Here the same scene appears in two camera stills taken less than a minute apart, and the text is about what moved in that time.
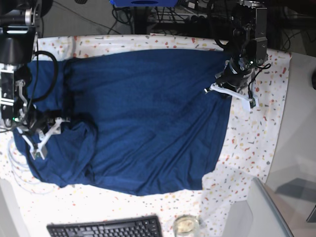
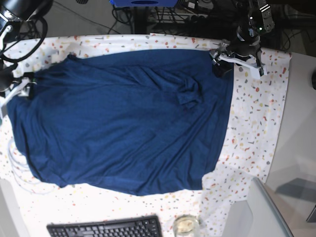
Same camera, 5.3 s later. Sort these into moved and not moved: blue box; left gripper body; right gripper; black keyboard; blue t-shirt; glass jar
Moved: right gripper; left gripper body
Not moved: glass jar; blue box; black keyboard; blue t-shirt
